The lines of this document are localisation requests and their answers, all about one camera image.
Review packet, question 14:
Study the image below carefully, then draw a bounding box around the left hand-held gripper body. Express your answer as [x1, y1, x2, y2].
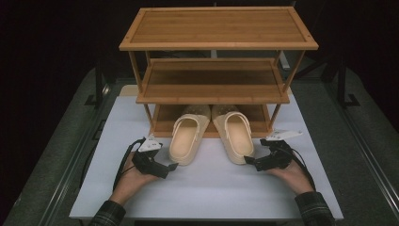
[131, 134, 171, 180]

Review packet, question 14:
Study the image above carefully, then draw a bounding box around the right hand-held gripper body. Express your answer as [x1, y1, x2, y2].
[254, 129, 304, 172]

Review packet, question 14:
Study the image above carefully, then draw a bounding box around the beige clog shoe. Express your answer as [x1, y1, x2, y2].
[168, 104, 212, 167]
[211, 104, 256, 166]

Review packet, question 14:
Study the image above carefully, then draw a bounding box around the wooden three-tier shoe rack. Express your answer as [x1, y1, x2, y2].
[118, 6, 320, 139]

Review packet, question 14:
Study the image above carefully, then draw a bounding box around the person's left hand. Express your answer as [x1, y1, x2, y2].
[108, 152, 158, 207]

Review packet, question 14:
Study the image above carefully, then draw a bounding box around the person's right hand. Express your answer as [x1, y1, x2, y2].
[268, 156, 315, 196]

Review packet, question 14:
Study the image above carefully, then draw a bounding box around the dark tripod leg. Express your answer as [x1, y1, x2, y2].
[295, 58, 328, 80]

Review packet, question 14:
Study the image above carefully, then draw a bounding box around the black metal stand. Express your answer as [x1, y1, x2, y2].
[336, 57, 361, 109]
[84, 57, 111, 109]

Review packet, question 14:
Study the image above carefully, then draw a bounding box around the white stand leg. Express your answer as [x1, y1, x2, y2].
[279, 50, 292, 71]

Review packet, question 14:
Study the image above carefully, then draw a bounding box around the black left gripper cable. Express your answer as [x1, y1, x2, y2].
[112, 137, 148, 192]

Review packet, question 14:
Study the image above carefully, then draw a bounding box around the metal table rail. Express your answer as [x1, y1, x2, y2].
[324, 82, 399, 218]
[37, 84, 111, 226]

